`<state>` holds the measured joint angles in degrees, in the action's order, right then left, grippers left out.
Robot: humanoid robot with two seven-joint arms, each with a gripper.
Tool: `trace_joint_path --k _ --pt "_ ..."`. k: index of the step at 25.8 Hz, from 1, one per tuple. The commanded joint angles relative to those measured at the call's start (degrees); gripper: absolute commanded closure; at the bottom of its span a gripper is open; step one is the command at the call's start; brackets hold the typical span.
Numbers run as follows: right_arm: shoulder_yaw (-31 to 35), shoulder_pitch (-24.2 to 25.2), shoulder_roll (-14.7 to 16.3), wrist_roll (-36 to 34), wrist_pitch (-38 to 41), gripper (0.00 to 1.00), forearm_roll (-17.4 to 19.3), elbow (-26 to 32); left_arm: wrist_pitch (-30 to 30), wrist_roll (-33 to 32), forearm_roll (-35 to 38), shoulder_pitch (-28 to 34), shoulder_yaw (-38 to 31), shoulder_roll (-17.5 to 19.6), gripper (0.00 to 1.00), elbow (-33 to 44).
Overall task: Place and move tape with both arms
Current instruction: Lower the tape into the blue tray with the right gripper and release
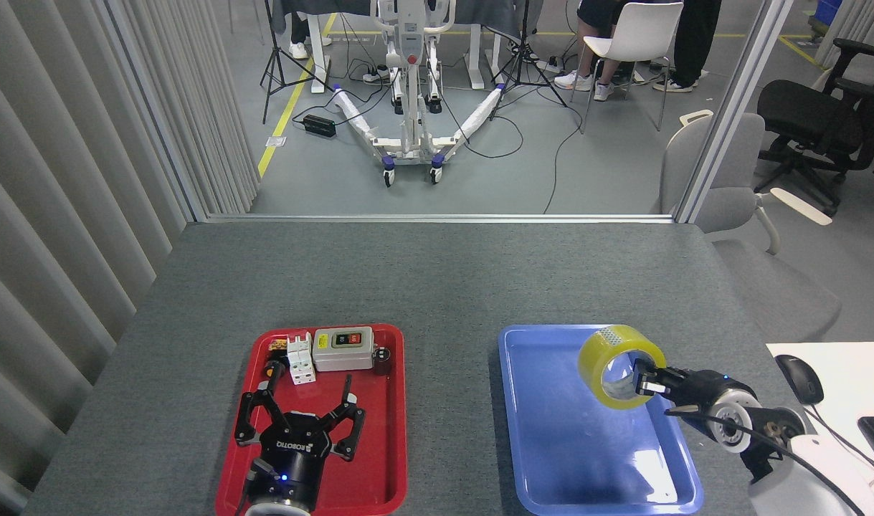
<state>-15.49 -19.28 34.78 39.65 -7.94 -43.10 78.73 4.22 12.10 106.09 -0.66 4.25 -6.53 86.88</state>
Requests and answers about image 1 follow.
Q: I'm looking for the black and orange push button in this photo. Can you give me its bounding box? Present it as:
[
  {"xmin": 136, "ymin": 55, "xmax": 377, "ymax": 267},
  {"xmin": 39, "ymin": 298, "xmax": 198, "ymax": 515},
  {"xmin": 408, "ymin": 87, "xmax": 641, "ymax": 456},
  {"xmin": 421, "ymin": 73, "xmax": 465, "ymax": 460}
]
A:
[{"xmin": 264, "ymin": 340, "xmax": 288, "ymax": 382}]

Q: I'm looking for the standing person in black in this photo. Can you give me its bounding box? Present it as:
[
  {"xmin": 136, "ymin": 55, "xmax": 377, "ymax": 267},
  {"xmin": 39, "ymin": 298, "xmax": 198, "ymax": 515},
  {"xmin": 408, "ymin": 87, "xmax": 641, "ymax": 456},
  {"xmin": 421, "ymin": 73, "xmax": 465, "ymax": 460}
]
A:
[{"xmin": 652, "ymin": 0, "xmax": 722, "ymax": 93}]

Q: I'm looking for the seated person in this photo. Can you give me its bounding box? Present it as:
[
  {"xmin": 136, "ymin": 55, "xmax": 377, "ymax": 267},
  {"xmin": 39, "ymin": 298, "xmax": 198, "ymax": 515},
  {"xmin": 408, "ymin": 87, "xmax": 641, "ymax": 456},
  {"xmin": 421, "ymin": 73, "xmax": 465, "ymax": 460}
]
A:
[{"xmin": 554, "ymin": 0, "xmax": 642, "ymax": 102}]

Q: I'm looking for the black computer mouse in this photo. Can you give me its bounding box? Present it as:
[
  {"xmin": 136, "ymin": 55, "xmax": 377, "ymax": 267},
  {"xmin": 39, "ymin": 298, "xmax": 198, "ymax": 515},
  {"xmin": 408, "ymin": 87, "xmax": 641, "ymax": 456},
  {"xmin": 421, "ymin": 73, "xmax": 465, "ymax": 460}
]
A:
[{"xmin": 775, "ymin": 354, "xmax": 825, "ymax": 406}]

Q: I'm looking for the black mouse cable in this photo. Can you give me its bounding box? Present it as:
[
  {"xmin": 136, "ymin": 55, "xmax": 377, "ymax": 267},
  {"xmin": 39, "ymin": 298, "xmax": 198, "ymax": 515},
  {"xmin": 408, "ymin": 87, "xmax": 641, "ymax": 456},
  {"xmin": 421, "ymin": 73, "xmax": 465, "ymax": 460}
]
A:
[{"xmin": 808, "ymin": 403, "xmax": 874, "ymax": 482}]

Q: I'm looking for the white circuit breaker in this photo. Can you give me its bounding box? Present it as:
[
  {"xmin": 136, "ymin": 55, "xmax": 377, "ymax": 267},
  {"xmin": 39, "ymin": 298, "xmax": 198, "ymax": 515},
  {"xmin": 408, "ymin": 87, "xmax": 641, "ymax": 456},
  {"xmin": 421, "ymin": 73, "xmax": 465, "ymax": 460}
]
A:
[{"xmin": 286, "ymin": 332, "xmax": 316, "ymax": 385}]

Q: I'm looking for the grey two-button switch box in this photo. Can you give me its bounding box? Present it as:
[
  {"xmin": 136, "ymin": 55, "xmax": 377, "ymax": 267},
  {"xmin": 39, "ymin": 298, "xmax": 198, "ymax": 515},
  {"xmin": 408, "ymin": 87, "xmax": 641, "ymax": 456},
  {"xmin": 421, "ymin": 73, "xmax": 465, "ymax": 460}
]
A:
[{"xmin": 312, "ymin": 327, "xmax": 375, "ymax": 372}]

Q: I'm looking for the grey pleated curtain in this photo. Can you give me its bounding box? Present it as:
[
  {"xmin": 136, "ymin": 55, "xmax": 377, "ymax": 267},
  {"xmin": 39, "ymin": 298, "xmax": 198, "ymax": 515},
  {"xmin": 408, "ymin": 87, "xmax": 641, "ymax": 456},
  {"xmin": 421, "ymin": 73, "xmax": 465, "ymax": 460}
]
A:
[{"xmin": 0, "ymin": 0, "xmax": 262, "ymax": 516}]

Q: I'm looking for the grey armchair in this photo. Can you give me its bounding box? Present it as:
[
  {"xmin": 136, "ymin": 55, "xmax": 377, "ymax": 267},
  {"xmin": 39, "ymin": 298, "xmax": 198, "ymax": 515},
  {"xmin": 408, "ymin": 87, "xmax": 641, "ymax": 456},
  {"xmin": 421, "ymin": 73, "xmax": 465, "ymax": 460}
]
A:
[{"xmin": 650, "ymin": 110, "xmax": 842, "ymax": 343}]

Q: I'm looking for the blue plastic tray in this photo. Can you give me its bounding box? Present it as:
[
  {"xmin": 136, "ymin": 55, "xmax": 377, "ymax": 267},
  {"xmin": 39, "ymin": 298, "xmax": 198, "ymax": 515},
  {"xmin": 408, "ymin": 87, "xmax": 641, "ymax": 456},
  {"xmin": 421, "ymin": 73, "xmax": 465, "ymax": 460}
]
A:
[{"xmin": 498, "ymin": 324, "xmax": 703, "ymax": 516}]

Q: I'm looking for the silver table edge rail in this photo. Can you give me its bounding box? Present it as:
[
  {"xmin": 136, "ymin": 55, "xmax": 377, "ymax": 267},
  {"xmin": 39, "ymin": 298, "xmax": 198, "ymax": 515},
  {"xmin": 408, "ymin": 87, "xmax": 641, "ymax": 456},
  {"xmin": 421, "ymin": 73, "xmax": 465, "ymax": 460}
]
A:
[{"xmin": 206, "ymin": 214, "xmax": 675, "ymax": 224}]

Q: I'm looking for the white desk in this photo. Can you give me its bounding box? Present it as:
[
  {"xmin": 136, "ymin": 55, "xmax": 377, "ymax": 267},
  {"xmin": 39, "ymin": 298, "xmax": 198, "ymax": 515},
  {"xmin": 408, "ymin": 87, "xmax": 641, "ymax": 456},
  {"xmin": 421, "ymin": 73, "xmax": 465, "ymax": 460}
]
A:
[{"xmin": 766, "ymin": 342, "xmax": 874, "ymax": 516}]

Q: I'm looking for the red plastic tray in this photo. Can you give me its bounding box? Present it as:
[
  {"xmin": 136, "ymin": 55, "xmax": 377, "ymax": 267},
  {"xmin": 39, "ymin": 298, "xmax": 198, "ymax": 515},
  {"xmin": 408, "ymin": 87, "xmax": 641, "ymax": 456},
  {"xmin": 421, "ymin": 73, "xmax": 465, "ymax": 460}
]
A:
[{"xmin": 215, "ymin": 323, "xmax": 407, "ymax": 516}]

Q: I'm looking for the black floor cable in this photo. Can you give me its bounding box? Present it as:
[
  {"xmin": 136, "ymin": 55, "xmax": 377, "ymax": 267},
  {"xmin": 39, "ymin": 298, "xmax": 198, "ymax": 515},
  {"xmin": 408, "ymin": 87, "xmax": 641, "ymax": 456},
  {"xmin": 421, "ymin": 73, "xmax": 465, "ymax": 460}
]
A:
[{"xmin": 543, "ymin": 93, "xmax": 588, "ymax": 215}]

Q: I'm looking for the yellow tape roll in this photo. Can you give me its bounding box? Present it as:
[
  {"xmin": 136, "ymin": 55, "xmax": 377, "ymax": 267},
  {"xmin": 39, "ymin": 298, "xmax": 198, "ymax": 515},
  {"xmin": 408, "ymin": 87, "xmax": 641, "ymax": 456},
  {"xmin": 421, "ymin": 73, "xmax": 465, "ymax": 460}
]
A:
[{"xmin": 578, "ymin": 325, "xmax": 668, "ymax": 411}]

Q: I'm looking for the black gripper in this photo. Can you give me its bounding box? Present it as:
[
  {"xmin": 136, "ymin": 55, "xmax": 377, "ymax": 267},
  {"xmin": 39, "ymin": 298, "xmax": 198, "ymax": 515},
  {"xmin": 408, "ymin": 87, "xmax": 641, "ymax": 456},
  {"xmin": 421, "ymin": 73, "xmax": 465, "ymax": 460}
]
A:
[
  {"xmin": 234, "ymin": 373, "xmax": 366, "ymax": 512},
  {"xmin": 633, "ymin": 358, "xmax": 759, "ymax": 425}
]

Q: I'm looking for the white stand on wheels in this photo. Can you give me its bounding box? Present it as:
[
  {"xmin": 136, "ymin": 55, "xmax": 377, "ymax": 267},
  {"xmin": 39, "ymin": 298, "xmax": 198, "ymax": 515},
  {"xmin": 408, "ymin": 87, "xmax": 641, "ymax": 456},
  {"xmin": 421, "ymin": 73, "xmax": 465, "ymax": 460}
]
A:
[{"xmin": 333, "ymin": 0, "xmax": 505, "ymax": 188}]

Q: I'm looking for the white plastic chair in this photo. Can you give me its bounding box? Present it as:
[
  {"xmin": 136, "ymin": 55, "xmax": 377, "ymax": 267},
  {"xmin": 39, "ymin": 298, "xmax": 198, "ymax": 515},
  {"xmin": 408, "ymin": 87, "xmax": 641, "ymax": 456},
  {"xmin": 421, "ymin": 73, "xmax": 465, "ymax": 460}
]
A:
[{"xmin": 579, "ymin": 2, "xmax": 685, "ymax": 135}]

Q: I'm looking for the person beside cloth-covered table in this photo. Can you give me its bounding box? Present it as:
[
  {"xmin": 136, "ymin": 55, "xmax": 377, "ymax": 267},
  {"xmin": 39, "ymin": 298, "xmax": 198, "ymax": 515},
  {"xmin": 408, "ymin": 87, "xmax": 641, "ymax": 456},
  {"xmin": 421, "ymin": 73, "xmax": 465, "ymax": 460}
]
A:
[{"xmin": 286, "ymin": 0, "xmax": 333, "ymax": 60}]

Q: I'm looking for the blue bin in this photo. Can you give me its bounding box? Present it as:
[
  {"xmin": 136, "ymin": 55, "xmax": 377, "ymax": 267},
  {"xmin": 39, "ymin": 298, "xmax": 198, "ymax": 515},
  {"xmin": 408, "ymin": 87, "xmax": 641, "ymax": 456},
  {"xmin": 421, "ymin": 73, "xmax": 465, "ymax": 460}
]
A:
[{"xmin": 813, "ymin": 0, "xmax": 846, "ymax": 29}]

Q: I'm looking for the black office chair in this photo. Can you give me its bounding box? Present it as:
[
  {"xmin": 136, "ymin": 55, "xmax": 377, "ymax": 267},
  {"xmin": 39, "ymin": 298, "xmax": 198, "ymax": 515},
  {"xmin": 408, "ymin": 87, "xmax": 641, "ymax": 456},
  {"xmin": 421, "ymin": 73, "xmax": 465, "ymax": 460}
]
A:
[{"xmin": 756, "ymin": 38, "xmax": 874, "ymax": 216}]

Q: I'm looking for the black tripod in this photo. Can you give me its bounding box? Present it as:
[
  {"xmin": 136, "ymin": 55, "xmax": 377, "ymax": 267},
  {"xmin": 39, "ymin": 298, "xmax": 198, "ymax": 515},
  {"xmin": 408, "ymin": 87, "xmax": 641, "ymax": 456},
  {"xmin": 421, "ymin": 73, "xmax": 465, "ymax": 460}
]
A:
[
  {"xmin": 260, "ymin": 0, "xmax": 335, "ymax": 125},
  {"xmin": 488, "ymin": 0, "xmax": 568, "ymax": 121}
]

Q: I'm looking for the silver post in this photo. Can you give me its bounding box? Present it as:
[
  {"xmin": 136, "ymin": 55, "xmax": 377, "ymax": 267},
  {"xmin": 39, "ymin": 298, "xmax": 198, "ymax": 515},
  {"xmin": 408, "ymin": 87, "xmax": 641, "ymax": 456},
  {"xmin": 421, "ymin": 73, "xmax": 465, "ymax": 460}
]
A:
[{"xmin": 675, "ymin": 0, "xmax": 796, "ymax": 224}]

